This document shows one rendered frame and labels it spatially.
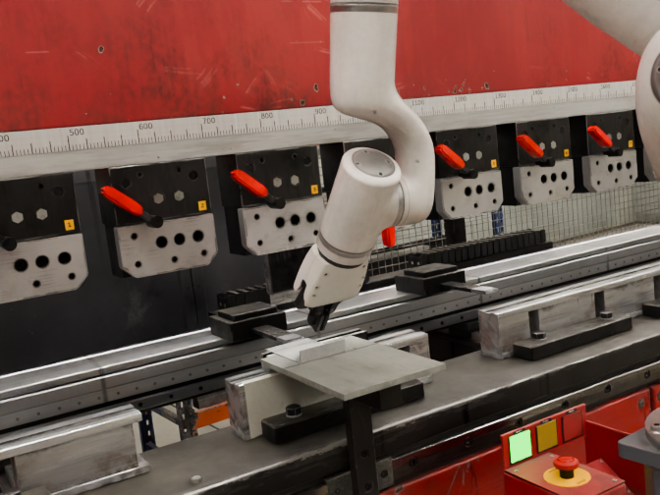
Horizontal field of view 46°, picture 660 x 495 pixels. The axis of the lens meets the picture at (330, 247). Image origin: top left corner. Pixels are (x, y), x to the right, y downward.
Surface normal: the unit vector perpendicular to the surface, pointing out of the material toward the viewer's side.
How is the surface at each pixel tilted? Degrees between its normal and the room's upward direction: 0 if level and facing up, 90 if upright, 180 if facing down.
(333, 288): 132
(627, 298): 90
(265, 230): 90
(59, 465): 90
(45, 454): 90
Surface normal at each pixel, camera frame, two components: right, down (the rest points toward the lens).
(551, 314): 0.51, 0.06
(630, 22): -0.06, 0.84
